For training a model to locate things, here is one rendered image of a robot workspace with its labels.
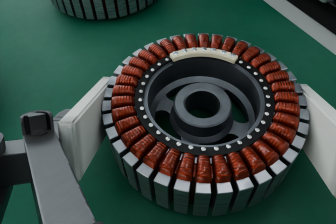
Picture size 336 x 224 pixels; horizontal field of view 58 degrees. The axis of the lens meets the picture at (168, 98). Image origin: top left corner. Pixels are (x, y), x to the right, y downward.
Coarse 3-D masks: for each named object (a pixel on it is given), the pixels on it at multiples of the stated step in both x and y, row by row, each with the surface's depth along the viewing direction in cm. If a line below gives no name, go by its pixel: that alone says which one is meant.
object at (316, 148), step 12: (300, 84) 18; (312, 96) 16; (312, 108) 15; (324, 108) 14; (312, 120) 15; (324, 120) 14; (312, 132) 15; (324, 132) 14; (312, 144) 15; (324, 144) 14; (312, 156) 15; (324, 156) 14; (324, 168) 14; (324, 180) 14
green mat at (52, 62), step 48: (0, 0) 30; (48, 0) 29; (192, 0) 29; (240, 0) 29; (0, 48) 25; (48, 48) 25; (96, 48) 25; (288, 48) 24; (0, 96) 22; (48, 96) 21; (96, 192) 17; (288, 192) 16
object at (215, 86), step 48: (144, 48) 20; (192, 48) 19; (240, 48) 19; (144, 96) 17; (192, 96) 18; (240, 96) 19; (288, 96) 16; (144, 144) 14; (192, 144) 15; (240, 144) 15; (288, 144) 14; (144, 192) 16; (192, 192) 15; (240, 192) 13
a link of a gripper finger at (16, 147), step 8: (64, 112) 16; (56, 120) 15; (56, 128) 14; (8, 144) 12; (16, 144) 12; (8, 152) 12; (16, 152) 12; (24, 152) 12; (0, 160) 12; (8, 160) 12; (16, 160) 12; (24, 160) 12; (0, 168) 12; (8, 168) 12; (16, 168) 12; (24, 168) 12; (0, 176) 12; (8, 176) 12; (16, 176) 12; (24, 176) 12; (0, 184) 12; (8, 184) 12
